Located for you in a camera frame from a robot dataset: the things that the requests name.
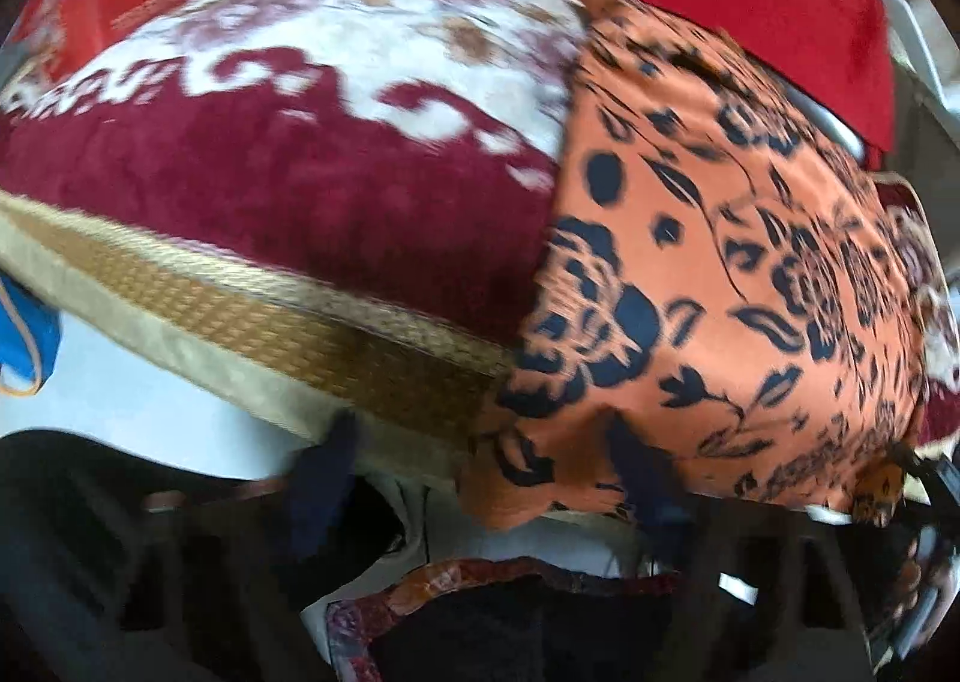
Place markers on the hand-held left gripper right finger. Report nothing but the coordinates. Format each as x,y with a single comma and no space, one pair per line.
645,479

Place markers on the dark cloth with patterned trim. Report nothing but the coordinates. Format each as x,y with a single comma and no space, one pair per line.
525,629

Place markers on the woven straw mat beige border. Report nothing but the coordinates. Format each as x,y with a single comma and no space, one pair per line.
262,329

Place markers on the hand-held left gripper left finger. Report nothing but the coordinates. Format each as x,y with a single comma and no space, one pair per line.
324,487

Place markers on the maroon white floral plush blanket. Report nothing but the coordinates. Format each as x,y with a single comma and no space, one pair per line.
300,164

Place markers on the grey window frame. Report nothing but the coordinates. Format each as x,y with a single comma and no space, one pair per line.
922,51

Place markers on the orange black floral garment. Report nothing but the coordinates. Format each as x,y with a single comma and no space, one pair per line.
712,239

